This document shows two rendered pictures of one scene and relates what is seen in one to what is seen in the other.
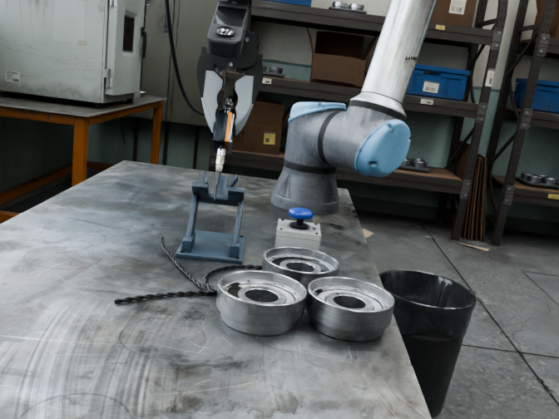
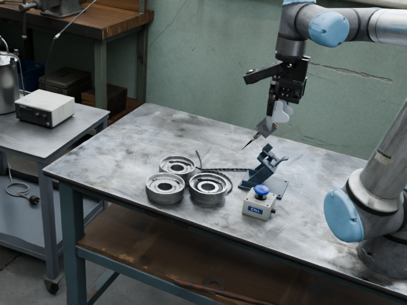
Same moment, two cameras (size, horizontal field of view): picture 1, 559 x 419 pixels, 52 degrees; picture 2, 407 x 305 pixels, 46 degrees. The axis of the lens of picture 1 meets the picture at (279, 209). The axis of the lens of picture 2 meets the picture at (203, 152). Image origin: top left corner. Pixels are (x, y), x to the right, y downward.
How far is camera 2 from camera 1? 1.62 m
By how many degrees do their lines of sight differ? 101
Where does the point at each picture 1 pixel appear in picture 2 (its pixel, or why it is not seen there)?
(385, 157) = (330, 216)
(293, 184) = not seen: hidden behind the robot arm
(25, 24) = not seen: outside the picture
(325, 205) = (362, 252)
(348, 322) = (149, 181)
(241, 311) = (165, 160)
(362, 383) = (120, 182)
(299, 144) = not seen: hidden behind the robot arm
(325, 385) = (124, 175)
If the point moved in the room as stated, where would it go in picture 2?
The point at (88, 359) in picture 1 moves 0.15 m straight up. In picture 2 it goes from (159, 143) to (161, 100)
